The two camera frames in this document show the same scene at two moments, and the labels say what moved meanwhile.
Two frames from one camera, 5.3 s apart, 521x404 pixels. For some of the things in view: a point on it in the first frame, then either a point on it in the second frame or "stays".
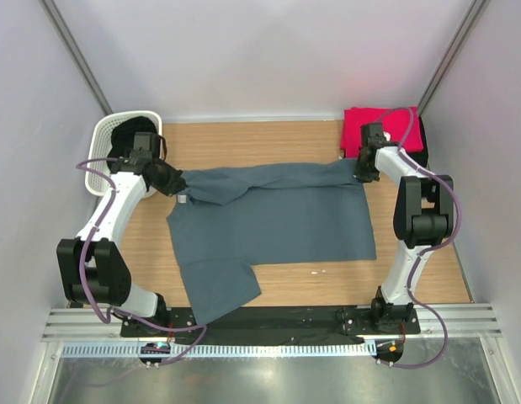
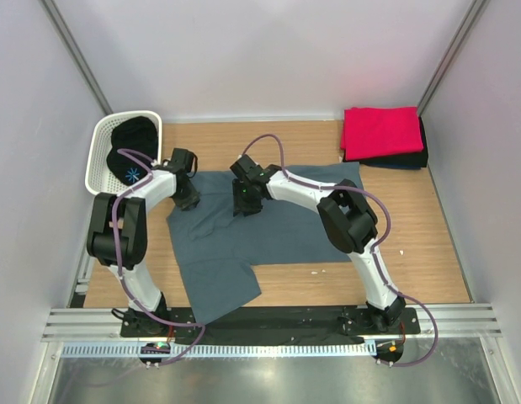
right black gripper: (363, 176) -> (239, 204)
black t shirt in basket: (123, 134) stays
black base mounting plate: (273, 324) stays
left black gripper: (175, 184) -> (193, 199)
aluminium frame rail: (441, 321) stays
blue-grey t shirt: (231, 218) stays
